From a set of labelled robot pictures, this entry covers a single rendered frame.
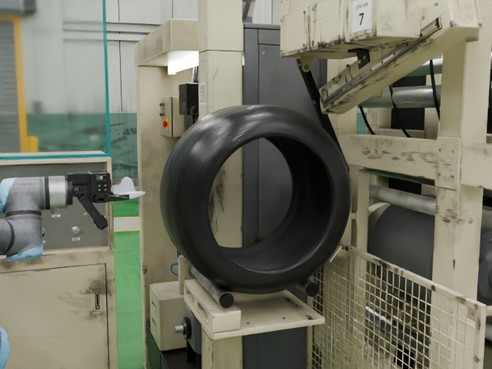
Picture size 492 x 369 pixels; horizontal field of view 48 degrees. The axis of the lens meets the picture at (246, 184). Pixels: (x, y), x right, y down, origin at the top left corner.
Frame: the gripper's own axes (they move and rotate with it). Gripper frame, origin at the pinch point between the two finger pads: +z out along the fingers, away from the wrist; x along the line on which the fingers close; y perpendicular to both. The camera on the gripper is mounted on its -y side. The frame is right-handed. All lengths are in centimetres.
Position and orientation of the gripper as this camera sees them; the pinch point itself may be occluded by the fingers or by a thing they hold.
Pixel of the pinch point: (140, 195)
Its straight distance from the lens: 160.5
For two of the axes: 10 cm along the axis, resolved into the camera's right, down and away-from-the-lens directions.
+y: 0.0, -9.9, -1.3
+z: 9.4, -0.5, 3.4
